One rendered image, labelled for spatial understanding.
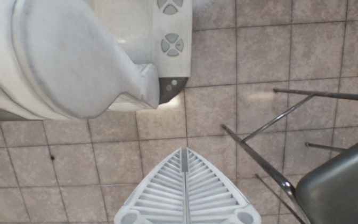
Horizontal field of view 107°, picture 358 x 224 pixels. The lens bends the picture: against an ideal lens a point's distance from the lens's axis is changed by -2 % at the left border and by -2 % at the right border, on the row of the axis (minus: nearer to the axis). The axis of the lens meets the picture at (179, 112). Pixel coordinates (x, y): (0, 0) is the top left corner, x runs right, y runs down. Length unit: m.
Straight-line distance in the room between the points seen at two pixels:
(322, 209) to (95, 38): 0.57
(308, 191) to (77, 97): 0.49
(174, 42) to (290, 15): 0.78
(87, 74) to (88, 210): 1.35
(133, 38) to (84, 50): 0.46
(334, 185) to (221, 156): 0.67
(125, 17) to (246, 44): 0.69
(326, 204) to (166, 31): 0.68
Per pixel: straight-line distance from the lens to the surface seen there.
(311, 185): 0.47
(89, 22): 0.23
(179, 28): 0.59
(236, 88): 0.96
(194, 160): 0.16
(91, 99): 0.21
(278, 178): 0.53
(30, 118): 0.23
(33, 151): 1.47
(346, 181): 0.50
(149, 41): 0.64
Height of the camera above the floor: 0.89
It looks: 80 degrees down
